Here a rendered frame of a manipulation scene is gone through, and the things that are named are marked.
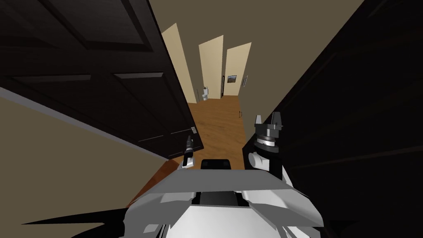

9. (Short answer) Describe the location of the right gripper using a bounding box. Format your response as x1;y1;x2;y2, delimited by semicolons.
253;111;284;139

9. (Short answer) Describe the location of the dark brown panelled door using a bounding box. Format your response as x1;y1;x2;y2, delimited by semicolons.
0;0;204;161
242;0;423;238

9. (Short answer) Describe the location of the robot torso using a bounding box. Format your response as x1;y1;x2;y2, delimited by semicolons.
125;159;325;238

